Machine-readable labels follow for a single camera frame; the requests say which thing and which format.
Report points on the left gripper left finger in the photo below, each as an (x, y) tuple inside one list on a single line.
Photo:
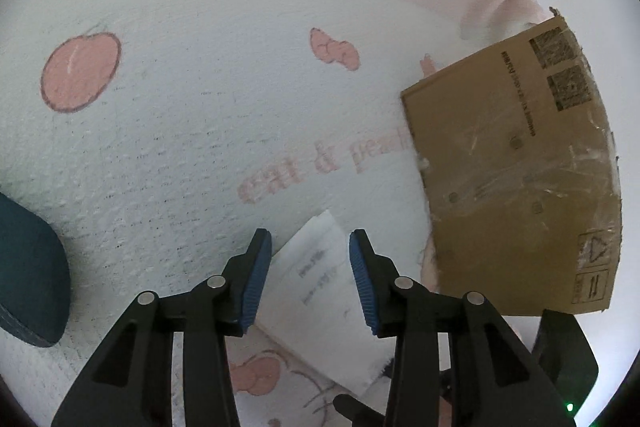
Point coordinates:
[(127, 380)]

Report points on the pink Hello Kitty blanket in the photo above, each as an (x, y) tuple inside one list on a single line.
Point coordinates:
[(155, 137)]

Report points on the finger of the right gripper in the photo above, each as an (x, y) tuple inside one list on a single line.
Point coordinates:
[(359, 414)]

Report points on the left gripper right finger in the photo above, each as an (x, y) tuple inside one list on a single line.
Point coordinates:
[(494, 379)]

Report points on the small white card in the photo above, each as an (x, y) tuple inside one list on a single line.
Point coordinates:
[(310, 306)]

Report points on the brown cardboard box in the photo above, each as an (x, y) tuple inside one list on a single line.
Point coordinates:
[(520, 171)]

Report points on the dark denim glasses case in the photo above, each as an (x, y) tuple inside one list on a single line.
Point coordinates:
[(35, 278)]

